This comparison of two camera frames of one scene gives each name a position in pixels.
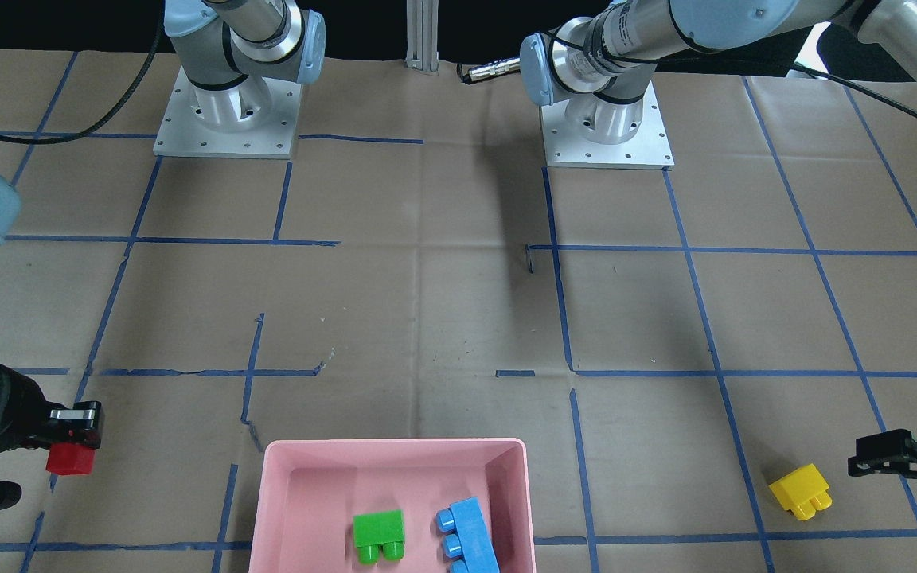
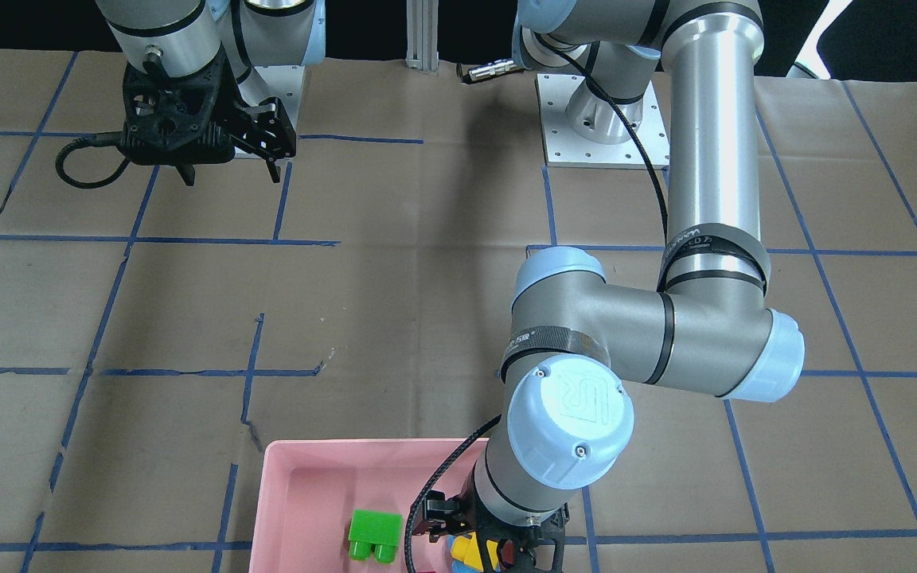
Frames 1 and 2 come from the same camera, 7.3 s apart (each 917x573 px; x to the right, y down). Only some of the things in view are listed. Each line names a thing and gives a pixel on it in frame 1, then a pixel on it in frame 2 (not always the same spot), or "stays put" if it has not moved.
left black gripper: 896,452 → 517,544
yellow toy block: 803,492 → 466,550
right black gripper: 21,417 → 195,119
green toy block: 379,535 stays put
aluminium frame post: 423,35 stays put
